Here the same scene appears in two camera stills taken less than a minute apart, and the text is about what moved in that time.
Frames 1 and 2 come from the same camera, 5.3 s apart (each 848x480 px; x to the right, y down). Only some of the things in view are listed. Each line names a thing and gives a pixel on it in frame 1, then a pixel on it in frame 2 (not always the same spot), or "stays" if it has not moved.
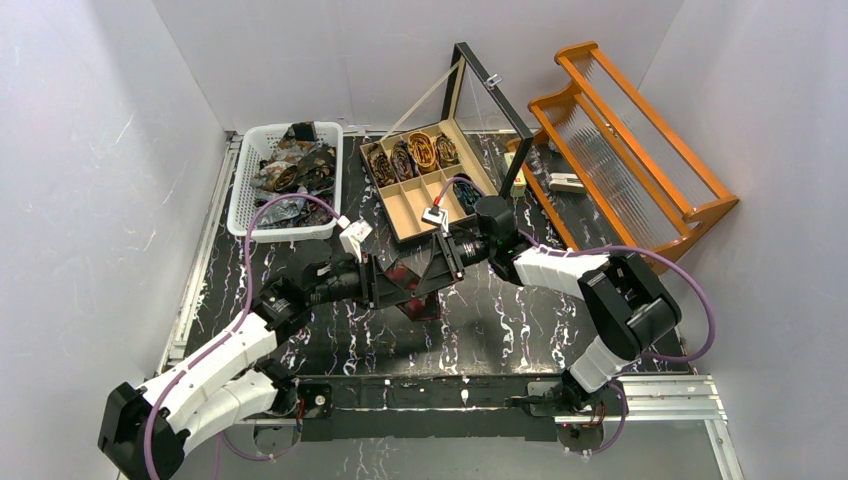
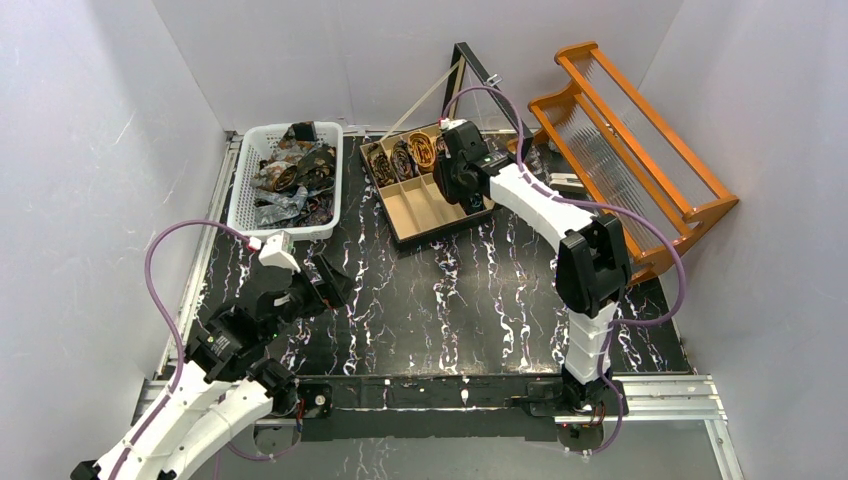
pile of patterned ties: (299, 163) stays
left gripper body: (371, 283) -> (324, 287)
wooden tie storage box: (424, 168) stays
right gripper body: (452, 257) -> (448, 183)
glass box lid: (490, 126) stays
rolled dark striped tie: (381, 167) stays
